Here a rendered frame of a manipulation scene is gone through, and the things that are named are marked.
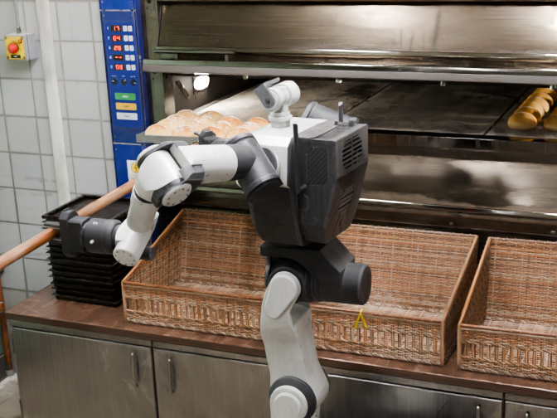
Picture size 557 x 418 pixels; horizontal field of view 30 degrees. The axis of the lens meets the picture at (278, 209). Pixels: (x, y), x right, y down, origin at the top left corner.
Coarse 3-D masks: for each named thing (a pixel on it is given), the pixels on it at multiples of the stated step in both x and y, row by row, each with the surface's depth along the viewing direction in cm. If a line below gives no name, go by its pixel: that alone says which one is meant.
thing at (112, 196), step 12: (192, 144) 342; (132, 180) 304; (120, 192) 295; (96, 204) 284; (108, 204) 289; (48, 228) 264; (36, 240) 258; (48, 240) 262; (12, 252) 249; (24, 252) 252; (0, 264) 243
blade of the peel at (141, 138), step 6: (144, 132) 367; (138, 138) 362; (144, 138) 361; (150, 138) 361; (156, 138) 360; (162, 138) 359; (168, 138) 358; (174, 138) 357; (180, 138) 356; (186, 138) 356; (192, 138) 355; (222, 138) 351
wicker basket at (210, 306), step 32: (192, 224) 394; (224, 224) 389; (160, 256) 382; (192, 256) 395; (224, 256) 390; (256, 256) 385; (128, 288) 363; (160, 288) 353; (192, 288) 389; (224, 288) 387; (256, 288) 385; (128, 320) 363; (160, 320) 358; (192, 320) 352; (224, 320) 347; (256, 320) 358
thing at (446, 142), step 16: (384, 144) 359; (400, 144) 357; (416, 144) 354; (432, 144) 352; (448, 144) 350; (464, 144) 348; (480, 144) 345; (496, 144) 343; (512, 144) 341; (528, 144) 339; (544, 144) 337
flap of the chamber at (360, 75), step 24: (168, 72) 372; (192, 72) 364; (216, 72) 360; (240, 72) 356; (264, 72) 353; (288, 72) 349; (312, 72) 346; (336, 72) 343; (360, 72) 339; (384, 72) 336; (408, 72) 333
